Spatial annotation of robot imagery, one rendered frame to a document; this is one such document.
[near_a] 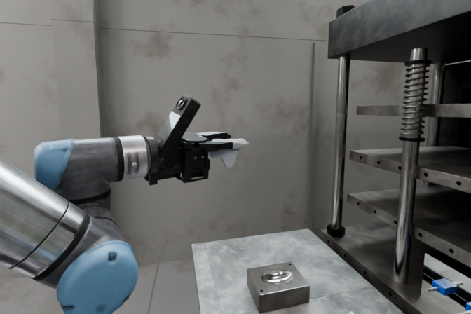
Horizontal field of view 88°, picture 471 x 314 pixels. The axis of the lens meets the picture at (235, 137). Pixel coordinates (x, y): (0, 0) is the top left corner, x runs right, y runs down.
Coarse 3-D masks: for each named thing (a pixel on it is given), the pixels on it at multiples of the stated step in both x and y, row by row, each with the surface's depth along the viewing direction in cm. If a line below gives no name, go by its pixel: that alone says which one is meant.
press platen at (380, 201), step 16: (368, 192) 142; (384, 192) 142; (416, 192) 142; (432, 192) 142; (448, 192) 142; (464, 192) 142; (368, 208) 125; (384, 208) 119; (416, 208) 119; (432, 208) 119; (448, 208) 119; (464, 208) 119; (416, 224) 102; (432, 224) 102; (448, 224) 102; (464, 224) 102; (432, 240) 94; (448, 240) 90; (464, 240) 90; (464, 256) 84
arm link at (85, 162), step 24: (48, 144) 35; (72, 144) 36; (96, 144) 37; (120, 144) 39; (48, 168) 33; (72, 168) 35; (96, 168) 36; (120, 168) 38; (72, 192) 35; (96, 192) 37
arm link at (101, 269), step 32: (0, 160) 23; (0, 192) 21; (32, 192) 24; (0, 224) 21; (32, 224) 23; (64, 224) 25; (96, 224) 28; (0, 256) 22; (32, 256) 23; (64, 256) 24; (96, 256) 25; (128, 256) 27; (64, 288) 23; (96, 288) 24; (128, 288) 26
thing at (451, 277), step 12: (432, 252) 96; (432, 264) 93; (444, 264) 89; (456, 264) 89; (432, 276) 94; (444, 276) 89; (456, 276) 86; (468, 276) 83; (456, 288) 86; (468, 288) 82; (432, 300) 94; (444, 300) 90; (456, 300) 86; (468, 300) 82; (456, 312) 86
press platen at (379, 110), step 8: (400, 104) 110; (432, 104) 96; (440, 104) 93; (448, 104) 90; (456, 104) 88; (464, 104) 85; (360, 112) 133; (368, 112) 127; (376, 112) 122; (384, 112) 118; (392, 112) 113; (400, 112) 109; (424, 112) 99; (432, 112) 96; (440, 112) 93; (448, 112) 90; (456, 112) 88; (464, 112) 85
